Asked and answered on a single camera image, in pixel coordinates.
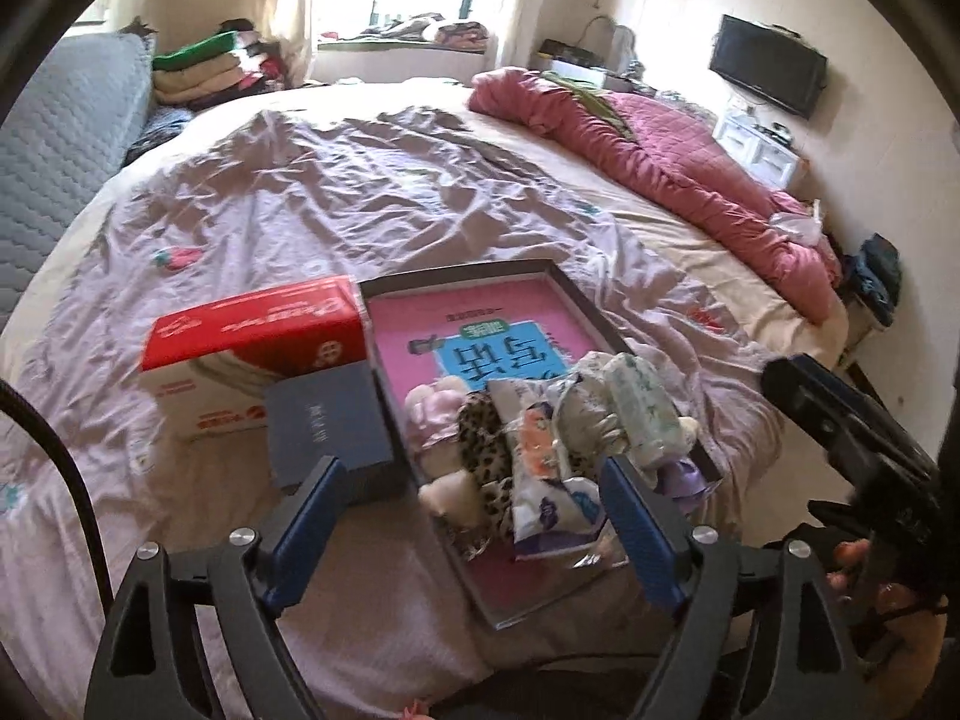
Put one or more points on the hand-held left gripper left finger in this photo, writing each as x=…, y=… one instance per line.
x=307, y=525

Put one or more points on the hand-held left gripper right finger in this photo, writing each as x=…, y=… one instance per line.
x=637, y=532

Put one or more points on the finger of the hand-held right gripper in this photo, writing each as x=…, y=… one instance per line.
x=862, y=412
x=802, y=409

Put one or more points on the cream bear plush purple dress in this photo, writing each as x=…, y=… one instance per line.
x=679, y=481

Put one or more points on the white plush toy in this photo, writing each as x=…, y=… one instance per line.
x=450, y=499

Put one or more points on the orange print tissue pack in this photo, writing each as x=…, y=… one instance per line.
x=536, y=427

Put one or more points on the leopard print cloth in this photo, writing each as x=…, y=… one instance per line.
x=480, y=457

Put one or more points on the pale pink plush toy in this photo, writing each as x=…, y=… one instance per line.
x=435, y=401

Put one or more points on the shallow box with pink book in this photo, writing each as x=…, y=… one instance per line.
x=405, y=330

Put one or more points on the person's right hand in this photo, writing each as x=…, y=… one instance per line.
x=851, y=553

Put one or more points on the dark blue box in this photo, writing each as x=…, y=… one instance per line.
x=322, y=427

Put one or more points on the black and blue bag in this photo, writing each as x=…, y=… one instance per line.
x=874, y=270

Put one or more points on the cream bed sheet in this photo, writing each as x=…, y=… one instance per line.
x=750, y=270

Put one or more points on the clear plastic bag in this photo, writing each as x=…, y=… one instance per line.
x=795, y=225

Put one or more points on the red and white carton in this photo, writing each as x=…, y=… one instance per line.
x=255, y=334

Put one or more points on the white cabinet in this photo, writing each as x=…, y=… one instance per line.
x=761, y=146

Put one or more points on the pink quilt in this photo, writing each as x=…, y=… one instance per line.
x=675, y=157

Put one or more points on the lilac bedspread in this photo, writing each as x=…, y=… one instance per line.
x=337, y=202

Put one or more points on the green cloth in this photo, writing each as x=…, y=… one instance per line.
x=592, y=94

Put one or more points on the white desk fan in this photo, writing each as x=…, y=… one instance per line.
x=619, y=45

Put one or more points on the cluttered bedside table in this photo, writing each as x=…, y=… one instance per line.
x=570, y=60

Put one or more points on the dark patterned pillow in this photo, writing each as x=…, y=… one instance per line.
x=157, y=127

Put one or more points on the stack of folded blankets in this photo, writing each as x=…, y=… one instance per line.
x=210, y=71

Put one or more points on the grey quilted headboard cover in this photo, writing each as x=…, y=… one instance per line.
x=60, y=127

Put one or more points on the cream curtain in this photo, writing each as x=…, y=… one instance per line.
x=296, y=7
x=517, y=0

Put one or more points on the bedding on windowsill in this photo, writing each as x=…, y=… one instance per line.
x=427, y=30

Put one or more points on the black wall television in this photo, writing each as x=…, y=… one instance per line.
x=769, y=71

